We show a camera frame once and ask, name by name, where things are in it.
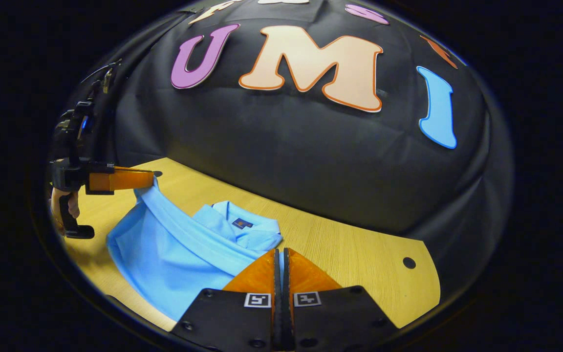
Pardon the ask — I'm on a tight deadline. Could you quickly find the light blue T-shirt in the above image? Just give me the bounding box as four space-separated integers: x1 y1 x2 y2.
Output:
107 175 284 322

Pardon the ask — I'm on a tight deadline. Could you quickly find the black backdrop cloth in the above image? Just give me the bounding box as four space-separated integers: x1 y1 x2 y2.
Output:
47 0 514 294

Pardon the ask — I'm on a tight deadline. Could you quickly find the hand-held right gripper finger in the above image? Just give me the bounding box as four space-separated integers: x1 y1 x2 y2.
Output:
172 248 282 352
282 247 399 352

